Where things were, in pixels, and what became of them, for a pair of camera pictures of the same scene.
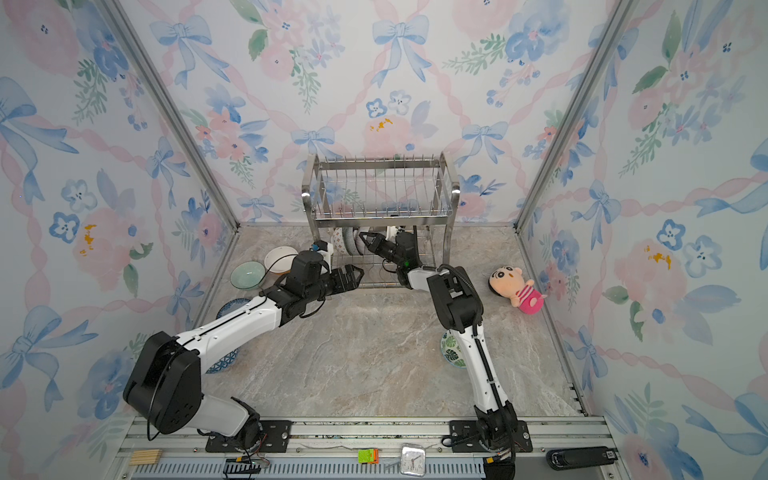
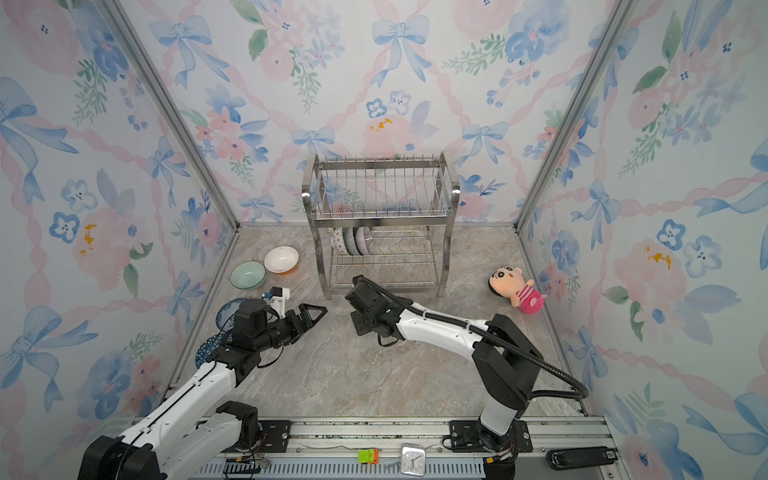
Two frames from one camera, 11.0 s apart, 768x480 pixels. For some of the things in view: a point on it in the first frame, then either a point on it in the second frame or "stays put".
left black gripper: (352, 282) to (306, 321)
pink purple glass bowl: (360, 244) stays put
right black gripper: (377, 244) to (358, 325)
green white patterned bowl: (339, 245) stays put
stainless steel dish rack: (400, 207) stays put
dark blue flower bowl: (349, 240) stays put
